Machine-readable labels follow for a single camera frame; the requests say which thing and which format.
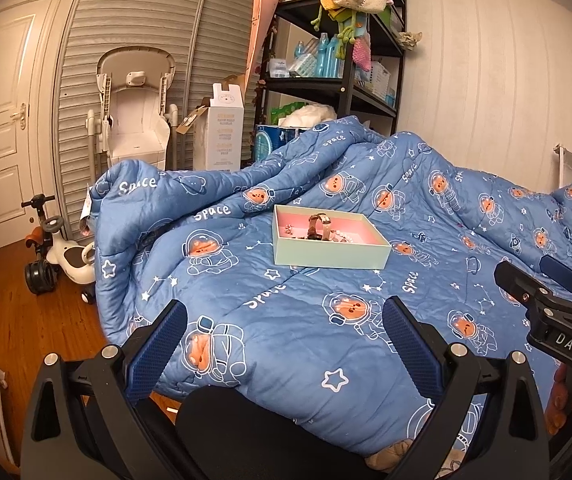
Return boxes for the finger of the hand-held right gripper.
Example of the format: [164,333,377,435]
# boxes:
[538,255,572,312]
[494,259,572,333]

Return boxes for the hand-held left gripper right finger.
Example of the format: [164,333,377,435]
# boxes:
[382,296,551,480]

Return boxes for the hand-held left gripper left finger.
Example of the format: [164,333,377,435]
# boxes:
[18,299,189,480]

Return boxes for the mint green pink-lined box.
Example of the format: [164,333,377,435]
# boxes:
[272,204,392,270]

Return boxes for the person's right hand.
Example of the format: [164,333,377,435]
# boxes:
[546,362,572,437]

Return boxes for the blue printed blanket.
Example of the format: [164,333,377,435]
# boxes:
[83,115,572,462]

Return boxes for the white ride-on toy scooter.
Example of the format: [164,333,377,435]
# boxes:
[21,194,100,306]

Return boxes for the tall white carton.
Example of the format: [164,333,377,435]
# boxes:
[193,82,245,172]

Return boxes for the blue round-print package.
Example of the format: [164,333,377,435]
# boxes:
[253,122,307,166]

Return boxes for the white baby high chair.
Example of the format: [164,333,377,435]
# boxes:
[85,46,179,172]

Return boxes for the stack of tissue packs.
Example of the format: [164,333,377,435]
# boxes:
[355,60,397,107]

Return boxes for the white fluffy bundle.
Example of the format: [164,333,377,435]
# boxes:
[278,103,337,129]

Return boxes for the green packets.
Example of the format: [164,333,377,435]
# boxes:
[270,102,307,122]

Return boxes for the black shelf rack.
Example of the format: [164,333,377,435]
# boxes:
[256,0,409,137]

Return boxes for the white panelled door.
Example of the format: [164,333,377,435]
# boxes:
[0,0,68,262]

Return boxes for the pink knitted pouch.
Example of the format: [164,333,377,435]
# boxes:
[353,35,375,69]

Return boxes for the row of blue bottles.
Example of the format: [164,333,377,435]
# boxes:
[292,30,345,79]

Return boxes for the green knitted frog toy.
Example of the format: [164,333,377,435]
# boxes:
[311,0,367,47]

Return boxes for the grey louvred closet door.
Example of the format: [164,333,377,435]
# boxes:
[53,0,267,241]

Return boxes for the pink long paper wrap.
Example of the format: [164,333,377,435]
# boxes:
[245,0,287,94]

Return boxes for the beige strap wristwatch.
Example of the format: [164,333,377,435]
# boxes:
[307,213,331,241]

